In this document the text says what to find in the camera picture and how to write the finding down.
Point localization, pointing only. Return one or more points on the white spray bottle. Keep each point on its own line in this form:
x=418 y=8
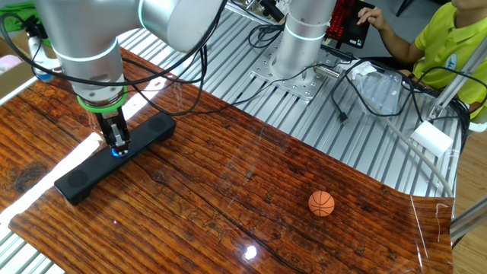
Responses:
x=40 y=57

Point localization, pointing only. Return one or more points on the hand of yellow-shirt person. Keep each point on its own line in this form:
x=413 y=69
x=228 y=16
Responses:
x=373 y=17

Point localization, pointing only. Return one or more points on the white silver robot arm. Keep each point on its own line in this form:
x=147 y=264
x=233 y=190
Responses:
x=87 y=49

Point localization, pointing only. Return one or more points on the pink soft item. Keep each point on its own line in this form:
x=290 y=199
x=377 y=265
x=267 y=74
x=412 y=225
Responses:
x=9 y=62

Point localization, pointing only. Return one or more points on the yellow shirt person torso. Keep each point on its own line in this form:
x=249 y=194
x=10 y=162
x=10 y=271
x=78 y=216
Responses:
x=449 y=42

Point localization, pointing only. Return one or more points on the silver cylindrical connector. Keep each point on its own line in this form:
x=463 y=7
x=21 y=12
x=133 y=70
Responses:
x=327 y=72

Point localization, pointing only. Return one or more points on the white rectangular box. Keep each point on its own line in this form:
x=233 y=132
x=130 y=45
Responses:
x=431 y=139

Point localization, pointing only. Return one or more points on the aluminium frame beam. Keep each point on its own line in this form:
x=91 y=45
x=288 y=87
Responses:
x=472 y=220

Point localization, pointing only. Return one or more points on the bare forearm of yellow-shirt person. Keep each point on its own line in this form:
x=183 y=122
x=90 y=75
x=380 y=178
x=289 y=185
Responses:
x=395 y=43

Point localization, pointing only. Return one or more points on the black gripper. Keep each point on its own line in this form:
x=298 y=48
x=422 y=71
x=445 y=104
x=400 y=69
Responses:
x=112 y=122

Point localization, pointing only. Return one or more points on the clear plastic bag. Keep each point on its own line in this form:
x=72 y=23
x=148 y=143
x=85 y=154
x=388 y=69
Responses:
x=380 y=91

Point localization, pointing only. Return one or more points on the brown cardboard box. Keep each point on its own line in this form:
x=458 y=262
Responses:
x=15 y=81

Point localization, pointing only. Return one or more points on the silver robot mounting plate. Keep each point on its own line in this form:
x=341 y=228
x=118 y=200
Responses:
x=300 y=87

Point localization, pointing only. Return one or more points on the aluminium frame post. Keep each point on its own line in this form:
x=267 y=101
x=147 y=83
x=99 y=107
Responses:
x=456 y=84

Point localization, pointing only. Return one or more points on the wood grain table mat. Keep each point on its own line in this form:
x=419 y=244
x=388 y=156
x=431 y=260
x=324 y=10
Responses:
x=228 y=190

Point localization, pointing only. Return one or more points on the small orange basketball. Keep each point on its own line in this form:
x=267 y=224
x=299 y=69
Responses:
x=321 y=203

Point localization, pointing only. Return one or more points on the green cloth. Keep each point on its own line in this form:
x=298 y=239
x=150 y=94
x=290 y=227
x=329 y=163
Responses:
x=19 y=19

